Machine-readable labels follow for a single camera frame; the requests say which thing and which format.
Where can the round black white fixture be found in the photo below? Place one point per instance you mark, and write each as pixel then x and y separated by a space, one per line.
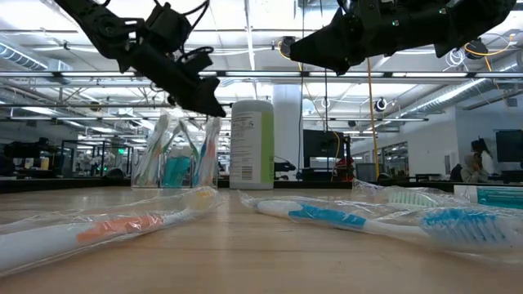
pixel 380 104

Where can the green white toothbrush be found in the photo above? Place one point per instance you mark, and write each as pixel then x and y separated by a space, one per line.
pixel 153 151
pixel 412 199

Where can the orange white toothbrush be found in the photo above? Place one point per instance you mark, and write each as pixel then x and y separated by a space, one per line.
pixel 212 151
pixel 118 226

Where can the clear acrylic organizer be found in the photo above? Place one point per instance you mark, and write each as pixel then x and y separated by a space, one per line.
pixel 141 179

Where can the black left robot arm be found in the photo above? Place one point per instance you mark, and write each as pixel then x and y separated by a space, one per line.
pixel 102 28

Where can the teal toothpaste tube white cap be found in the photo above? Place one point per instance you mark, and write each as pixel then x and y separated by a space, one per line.
pixel 186 169
pixel 171 171
pixel 494 197

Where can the white wipes canister green label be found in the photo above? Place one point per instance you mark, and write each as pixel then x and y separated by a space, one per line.
pixel 251 147

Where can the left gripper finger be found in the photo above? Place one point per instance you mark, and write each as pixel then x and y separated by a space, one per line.
pixel 204 102

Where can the black screen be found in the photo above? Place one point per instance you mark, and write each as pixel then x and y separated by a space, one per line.
pixel 323 143

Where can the silver ceiling duct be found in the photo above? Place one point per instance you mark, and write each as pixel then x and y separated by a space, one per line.
pixel 20 57
pixel 449 96

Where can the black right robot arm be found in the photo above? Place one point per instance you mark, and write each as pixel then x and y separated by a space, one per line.
pixel 429 24

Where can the person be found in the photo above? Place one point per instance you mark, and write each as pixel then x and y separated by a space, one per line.
pixel 470 171
pixel 484 159

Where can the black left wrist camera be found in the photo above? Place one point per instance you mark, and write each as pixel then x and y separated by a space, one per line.
pixel 167 26

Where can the white pillar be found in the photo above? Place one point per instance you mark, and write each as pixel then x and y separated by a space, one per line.
pixel 286 130

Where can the blue white toothbrush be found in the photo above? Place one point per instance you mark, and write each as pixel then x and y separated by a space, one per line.
pixel 201 163
pixel 327 215

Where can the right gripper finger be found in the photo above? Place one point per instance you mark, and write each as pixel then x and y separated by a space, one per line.
pixel 327 45

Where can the dark wall monitor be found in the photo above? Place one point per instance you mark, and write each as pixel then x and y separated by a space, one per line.
pixel 508 146

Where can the red chair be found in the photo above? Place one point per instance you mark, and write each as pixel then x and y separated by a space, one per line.
pixel 345 167

